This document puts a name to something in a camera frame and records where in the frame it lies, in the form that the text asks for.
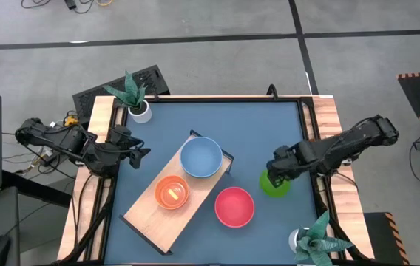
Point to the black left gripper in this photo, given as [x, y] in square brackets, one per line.
[121, 142]

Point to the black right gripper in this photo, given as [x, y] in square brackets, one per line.
[284, 159]

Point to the small green bowl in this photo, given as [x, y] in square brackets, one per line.
[274, 192]

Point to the large pink bowl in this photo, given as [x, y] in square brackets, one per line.
[234, 207]

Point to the orange bowl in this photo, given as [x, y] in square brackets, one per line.
[165, 201]

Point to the large blue-green bowl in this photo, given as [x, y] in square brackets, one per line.
[201, 157]

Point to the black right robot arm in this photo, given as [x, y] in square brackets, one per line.
[343, 147]

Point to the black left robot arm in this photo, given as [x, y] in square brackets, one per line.
[66, 142]

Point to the snake plant in white pot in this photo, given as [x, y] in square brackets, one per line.
[317, 244]
[141, 114]

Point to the small yellow item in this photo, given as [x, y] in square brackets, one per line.
[173, 194]

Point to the black perforated panel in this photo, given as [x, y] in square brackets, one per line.
[91, 101]

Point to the yellow plug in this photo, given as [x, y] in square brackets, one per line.
[70, 120]

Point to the black power adapter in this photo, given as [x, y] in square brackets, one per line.
[71, 3]

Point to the wooden shelf with black frame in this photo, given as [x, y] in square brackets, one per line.
[151, 221]

